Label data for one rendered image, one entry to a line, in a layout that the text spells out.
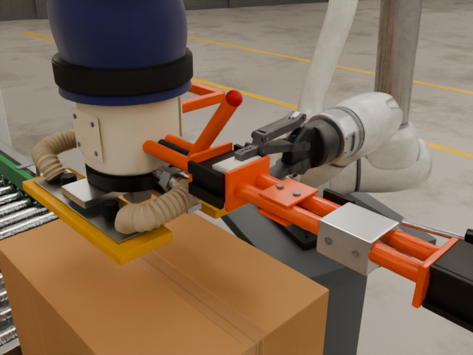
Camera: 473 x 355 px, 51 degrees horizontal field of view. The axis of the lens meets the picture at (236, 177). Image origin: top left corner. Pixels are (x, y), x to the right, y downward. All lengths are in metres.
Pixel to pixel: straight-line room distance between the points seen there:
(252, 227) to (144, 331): 0.71
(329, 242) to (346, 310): 1.12
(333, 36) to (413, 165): 0.51
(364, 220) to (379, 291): 1.97
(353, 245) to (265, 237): 0.91
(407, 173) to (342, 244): 0.90
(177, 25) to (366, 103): 0.35
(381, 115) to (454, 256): 0.42
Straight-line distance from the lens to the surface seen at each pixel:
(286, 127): 0.73
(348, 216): 0.58
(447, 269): 0.51
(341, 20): 1.12
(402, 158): 1.43
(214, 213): 0.84
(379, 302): 2.47
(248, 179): 0.67
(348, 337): 1.77
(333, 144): 0.80
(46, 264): 1.08
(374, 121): 0.88
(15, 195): 2.32
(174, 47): 0.78
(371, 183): 1.45
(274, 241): 1.44
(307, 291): 0.95
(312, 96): 1.08
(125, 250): 0.75
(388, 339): 2.30
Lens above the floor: 1.53
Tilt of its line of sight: 26 degrees down
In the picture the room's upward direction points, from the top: straight up
